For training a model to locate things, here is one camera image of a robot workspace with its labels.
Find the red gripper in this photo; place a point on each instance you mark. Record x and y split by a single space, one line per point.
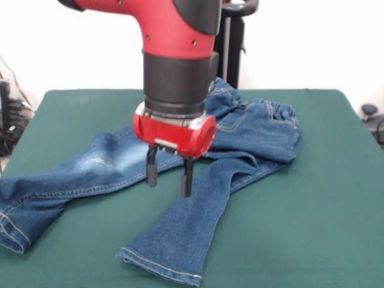
177 135

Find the blue denim jeans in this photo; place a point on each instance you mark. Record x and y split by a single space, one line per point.
240 144

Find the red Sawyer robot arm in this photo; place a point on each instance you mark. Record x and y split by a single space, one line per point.
174 45

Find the dark green table cloth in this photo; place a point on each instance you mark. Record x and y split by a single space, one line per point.
315 210

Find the black round knob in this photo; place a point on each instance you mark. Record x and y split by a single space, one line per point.
369 108

